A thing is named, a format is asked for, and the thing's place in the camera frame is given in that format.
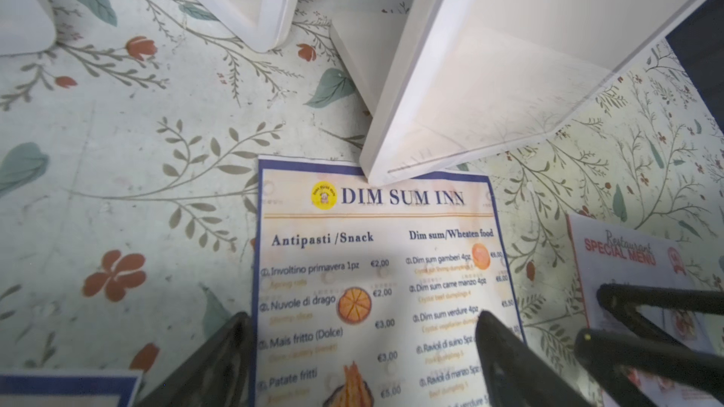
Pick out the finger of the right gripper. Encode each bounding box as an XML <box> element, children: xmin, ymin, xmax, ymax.
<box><xmin>574</xmin><ymin>329</ymin><xmax>723</xmax><ymax>401</ymax></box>
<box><xmin>596</xmin><ymin>284</ymin><xmax>723</xmax><ymax>345</ymax></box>

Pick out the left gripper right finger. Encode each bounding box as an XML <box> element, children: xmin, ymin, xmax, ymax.
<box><xmin>475</xmin><ymin>311</ymin><xmax>590</xmax><ymax>407</ymax></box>

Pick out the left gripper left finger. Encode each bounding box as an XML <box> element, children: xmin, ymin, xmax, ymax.
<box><xmin>136</xmin><ymin>312</ymin><xmax>255</xmax><ymax>407</ymax></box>

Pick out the dim sum menu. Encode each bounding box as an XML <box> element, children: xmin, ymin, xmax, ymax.
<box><xmin>1</xmin><ymin>369</ymin><xmax>143</xmax><ymax>407</ymax></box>
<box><xmin>250</xmin><ymin>156</ymin><xmax>522</xmax><ymax>406</ymax></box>

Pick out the pink special menu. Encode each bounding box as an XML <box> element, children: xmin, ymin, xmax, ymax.
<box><xmin>567</xmin><ymin>214</ymin><xmax>723</xmax><ymax>406</ymax></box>

